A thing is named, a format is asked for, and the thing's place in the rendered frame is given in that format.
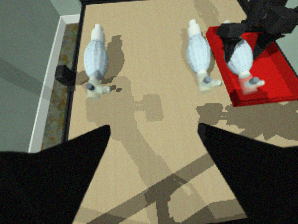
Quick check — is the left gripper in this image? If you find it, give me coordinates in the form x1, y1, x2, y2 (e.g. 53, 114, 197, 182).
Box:
216, 0, 286, 63

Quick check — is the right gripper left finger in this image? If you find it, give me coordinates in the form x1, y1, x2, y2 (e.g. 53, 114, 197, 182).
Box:
0, 125, 111, 224

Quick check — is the red tray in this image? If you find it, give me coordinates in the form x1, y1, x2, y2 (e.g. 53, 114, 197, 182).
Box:
205, 26, 298, 107

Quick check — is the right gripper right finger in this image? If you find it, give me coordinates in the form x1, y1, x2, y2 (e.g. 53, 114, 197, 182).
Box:
197, 123, 298, 224

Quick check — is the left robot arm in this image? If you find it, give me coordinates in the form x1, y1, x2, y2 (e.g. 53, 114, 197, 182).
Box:
251, 0, 298, 34

